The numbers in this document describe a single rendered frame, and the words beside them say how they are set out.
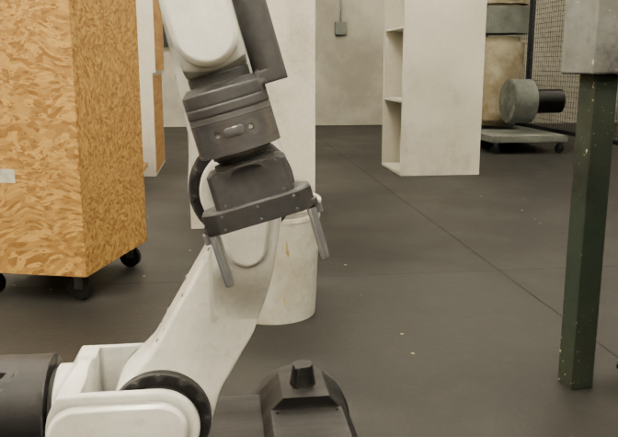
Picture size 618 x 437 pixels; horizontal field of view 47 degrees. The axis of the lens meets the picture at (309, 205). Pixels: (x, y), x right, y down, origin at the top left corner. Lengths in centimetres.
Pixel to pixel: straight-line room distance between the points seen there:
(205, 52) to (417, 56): 437
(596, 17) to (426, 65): 344
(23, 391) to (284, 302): 120
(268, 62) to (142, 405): 51
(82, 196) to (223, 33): 171
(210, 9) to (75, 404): 57
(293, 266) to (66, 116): 85
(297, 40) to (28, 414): 257
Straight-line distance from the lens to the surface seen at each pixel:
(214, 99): 71
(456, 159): 516
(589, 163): 172
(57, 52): 235
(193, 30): 70
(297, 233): 209
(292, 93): 336
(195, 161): 94
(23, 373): 109
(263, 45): 74
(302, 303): 217
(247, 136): 71
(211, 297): 99
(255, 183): 73
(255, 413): 130
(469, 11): 515
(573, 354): 184
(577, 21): 172
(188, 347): 102
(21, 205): 247
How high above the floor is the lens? 77
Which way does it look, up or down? 11 degrees down
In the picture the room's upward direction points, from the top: straight up
